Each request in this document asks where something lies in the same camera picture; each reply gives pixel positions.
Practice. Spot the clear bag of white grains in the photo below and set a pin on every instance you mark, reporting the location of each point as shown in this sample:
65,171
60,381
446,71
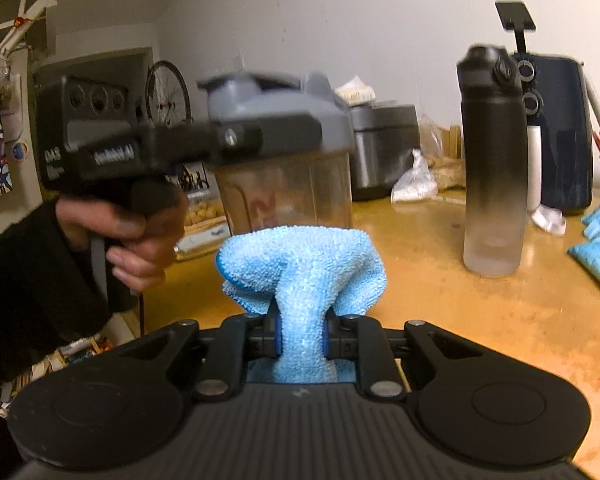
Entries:
412,185

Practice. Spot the clear plastic snack box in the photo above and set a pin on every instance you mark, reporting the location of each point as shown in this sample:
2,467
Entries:
205,215

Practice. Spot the person's left forearm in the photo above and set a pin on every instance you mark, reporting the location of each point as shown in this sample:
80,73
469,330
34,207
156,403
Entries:
25,285

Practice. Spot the black frosted water bottle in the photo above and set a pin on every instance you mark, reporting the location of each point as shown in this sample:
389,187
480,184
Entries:
490,160

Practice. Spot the wooden chair back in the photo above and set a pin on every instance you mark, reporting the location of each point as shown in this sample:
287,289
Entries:
455,142

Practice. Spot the white rod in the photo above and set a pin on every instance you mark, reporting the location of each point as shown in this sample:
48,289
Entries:
597,105

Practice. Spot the grey rice cooker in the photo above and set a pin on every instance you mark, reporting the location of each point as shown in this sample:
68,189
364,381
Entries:
380,155

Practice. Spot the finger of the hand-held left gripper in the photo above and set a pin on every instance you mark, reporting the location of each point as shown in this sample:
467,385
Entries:
270,135

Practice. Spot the blue microfiber cloth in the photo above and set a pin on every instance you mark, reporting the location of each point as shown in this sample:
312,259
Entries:
300,270

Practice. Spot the bicycle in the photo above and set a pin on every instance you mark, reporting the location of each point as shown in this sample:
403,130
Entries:
189,97

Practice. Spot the black phone stand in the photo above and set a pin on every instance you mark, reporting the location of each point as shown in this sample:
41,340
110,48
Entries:
515,15

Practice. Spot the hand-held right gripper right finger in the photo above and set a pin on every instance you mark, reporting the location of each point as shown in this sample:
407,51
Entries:
326,340

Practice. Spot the tissue pack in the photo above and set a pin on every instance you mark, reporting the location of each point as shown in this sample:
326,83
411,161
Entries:
355,94

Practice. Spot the dark blue air fryer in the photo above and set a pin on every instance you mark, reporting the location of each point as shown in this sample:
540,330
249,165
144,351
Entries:
565,160

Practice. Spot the person's left hand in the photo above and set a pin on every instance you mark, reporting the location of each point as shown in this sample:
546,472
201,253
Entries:
140,260

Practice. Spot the clear shaker bottle grey lid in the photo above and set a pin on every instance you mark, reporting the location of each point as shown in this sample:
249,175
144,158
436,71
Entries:
290,195

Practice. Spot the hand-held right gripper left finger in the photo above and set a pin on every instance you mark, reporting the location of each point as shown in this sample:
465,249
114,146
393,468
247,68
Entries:
277,337

